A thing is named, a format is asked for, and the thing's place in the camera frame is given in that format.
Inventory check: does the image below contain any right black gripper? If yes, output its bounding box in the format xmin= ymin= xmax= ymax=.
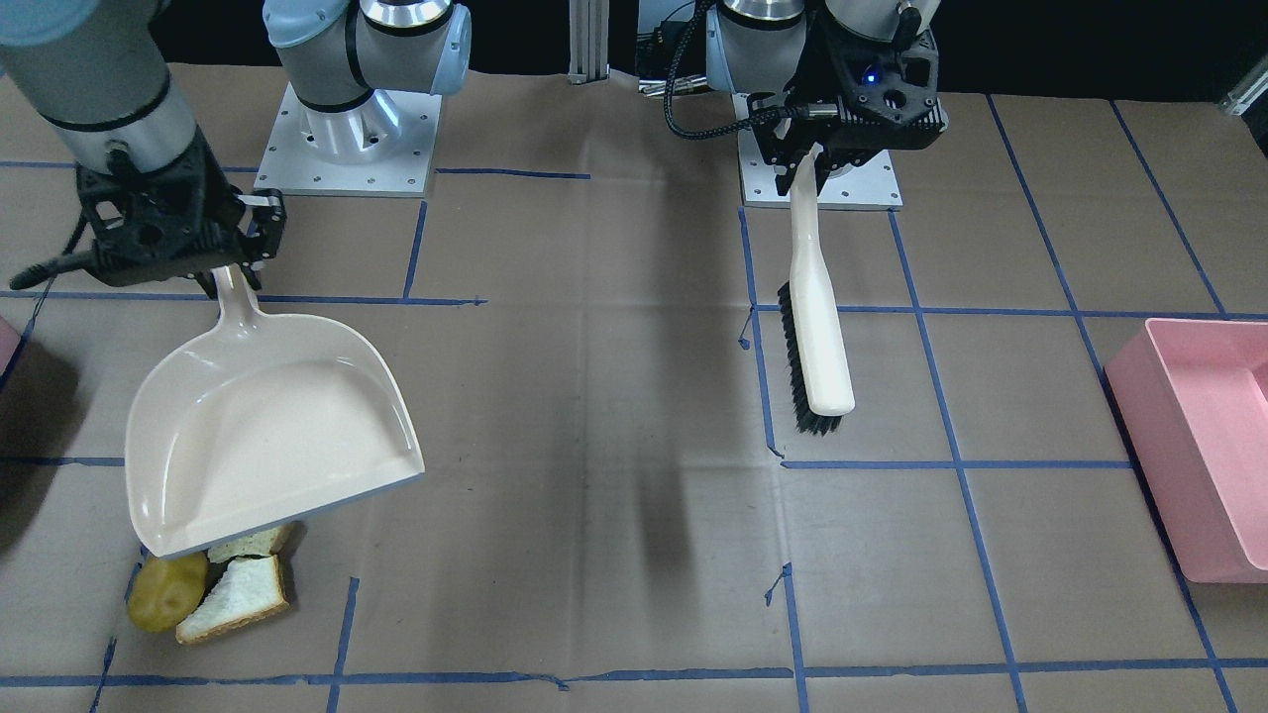
xmin=75 ymin=129 xmax=288 ymax=296

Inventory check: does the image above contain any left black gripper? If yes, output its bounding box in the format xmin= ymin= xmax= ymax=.
xmin=748 ymin=29 xmax=948 ymax=195

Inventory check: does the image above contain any cream plastic dustpan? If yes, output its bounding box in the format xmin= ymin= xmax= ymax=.
xmin=124 ymin=265 xmax=425 ymax=557

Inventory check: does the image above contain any cream hand brush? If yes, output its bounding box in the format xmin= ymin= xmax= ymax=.
xmin=776 ymin=145 xmax=856 ymax=435

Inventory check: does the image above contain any green-topped bread slice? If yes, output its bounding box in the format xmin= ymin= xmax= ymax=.
xmin=207 ymin=521 xmax=297 ymax=563

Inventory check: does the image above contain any white bread slice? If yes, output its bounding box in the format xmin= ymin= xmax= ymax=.
xmin=175 ymin=556 xmax=290 ymax=644

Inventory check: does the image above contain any yellow potato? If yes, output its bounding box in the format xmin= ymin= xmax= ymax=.
xmin=127 ymin=552 xmax=209 ymax=633

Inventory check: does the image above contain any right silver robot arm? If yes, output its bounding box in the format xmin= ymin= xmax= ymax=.
xmin=3 ymin=1 xmax=473 ymax=297

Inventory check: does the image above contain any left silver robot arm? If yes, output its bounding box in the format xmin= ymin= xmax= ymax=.
xmin=702 ymin=1 xmax=948 ymax=194

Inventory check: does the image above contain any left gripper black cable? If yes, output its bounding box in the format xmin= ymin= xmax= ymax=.
xmin=662 ymin=0 xmax=843 ymax=140

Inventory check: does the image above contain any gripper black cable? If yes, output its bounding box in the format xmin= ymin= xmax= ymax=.
xmin=8 ymin=213 xmax=100 ymax=291
xmin=662 ymin=0 xmax=843 ymax=140

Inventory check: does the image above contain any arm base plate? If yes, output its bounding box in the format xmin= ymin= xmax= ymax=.
xmin=254 ymin=86 xmax=444 ymax=199
xmin=738 ymin=126 xmax=902 ymax=211

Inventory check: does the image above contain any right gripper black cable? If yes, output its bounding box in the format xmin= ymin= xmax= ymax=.
xmin=8 ymin=213 xmax=100 ymax=291

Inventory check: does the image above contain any aluminium frame post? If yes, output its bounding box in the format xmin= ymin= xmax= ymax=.
xmin=567 ymin=0 xmax=610 ymax=85

